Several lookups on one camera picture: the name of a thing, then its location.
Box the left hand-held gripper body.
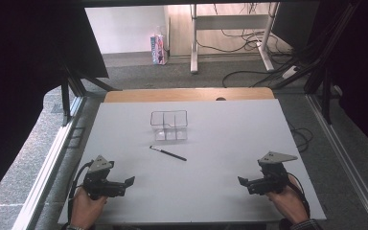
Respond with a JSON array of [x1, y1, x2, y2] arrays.
[[81, 154, 127, 201]]

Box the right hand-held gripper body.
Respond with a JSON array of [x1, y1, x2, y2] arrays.
[[248, 150, 299, 196]]

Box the black pen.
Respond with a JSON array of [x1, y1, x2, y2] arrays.
[[149, 145, 188, 162]]

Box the clear plastic organizer box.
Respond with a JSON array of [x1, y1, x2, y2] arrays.
[[149, 109, 189, 142]]

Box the person's left hand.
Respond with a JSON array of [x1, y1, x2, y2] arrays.
[[69, 186, 108, 230]]

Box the person's right hand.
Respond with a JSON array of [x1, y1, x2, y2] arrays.
[[265, 175, 310, 225]]

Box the black metal stand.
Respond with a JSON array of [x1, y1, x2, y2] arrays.
[[269, 0, 363, 126], [59, 61, 120, 127]]

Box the wooden table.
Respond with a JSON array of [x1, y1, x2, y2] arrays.
[[103, 86, 275, 104]]

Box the white power strip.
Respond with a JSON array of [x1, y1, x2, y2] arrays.
[[282, 64, 300, 80]]

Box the colourful paper carton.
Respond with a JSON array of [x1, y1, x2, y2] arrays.
[[149, 33, 169, 66]]

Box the black curtain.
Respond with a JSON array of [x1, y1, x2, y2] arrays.
[[0, 0, 110, 209], [306, 0, 368, 161]]

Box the left hand-held gripper cable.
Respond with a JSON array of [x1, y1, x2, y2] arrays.
[[67, 160, 95, 226]]

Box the hand-held gripper cable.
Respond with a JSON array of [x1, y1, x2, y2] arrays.
[[67, 160, 95, 226], [287, 172, 311, 221]]

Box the right hand-held gripper cable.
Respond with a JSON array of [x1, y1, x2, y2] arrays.
[[287, 172, 311, 221]]

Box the thin black looped cable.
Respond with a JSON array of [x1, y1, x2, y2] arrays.
[[287, 122, 314, 153]]

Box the aluminium rail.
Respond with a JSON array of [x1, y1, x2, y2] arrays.
[[304, 93, 368, 230], [11, 95, 88, 230]]

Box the black floor cables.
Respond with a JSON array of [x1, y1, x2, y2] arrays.
[[195, 3, 305, 89]]

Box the white metal desk frame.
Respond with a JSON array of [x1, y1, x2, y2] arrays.
[[189, 3, 281, 75]]

